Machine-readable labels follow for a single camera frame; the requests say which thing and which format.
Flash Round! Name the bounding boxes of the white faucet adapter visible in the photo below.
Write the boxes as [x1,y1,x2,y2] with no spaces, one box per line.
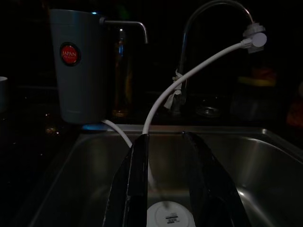
[241,21,267,54]

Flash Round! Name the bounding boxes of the white tie strip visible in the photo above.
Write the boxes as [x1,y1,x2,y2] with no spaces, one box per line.
[164,68,187,109]

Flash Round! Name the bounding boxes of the yellow red sponge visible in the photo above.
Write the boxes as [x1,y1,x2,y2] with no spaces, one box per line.
[238,67,277,87]

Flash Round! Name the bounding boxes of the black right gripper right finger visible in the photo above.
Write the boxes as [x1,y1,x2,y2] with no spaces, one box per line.
[181,131,253,227]

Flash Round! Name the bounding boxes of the stainless steel sink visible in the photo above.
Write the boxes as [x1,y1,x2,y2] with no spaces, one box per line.
[28,124,303,227]

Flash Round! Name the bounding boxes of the long white hose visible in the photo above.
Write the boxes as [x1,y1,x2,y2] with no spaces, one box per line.
[143,39,248,192]

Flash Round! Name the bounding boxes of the grey water filter red label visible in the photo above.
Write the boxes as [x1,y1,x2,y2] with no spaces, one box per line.
[49,8,149,125]

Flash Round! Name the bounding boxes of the metal kitchen faucet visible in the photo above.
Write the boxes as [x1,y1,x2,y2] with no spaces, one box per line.
[169,0,255,116]

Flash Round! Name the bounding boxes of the small white plate with label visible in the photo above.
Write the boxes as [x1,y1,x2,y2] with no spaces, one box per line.
[146,199,190,227]

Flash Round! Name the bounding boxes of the short white hose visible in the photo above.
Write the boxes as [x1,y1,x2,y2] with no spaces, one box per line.
[101,119,133,148]

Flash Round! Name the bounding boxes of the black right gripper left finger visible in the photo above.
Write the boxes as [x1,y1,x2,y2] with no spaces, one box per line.
[106,133,150,227]

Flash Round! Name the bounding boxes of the yellow oil bottle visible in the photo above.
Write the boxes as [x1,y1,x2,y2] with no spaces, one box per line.
[111,27,134,117]

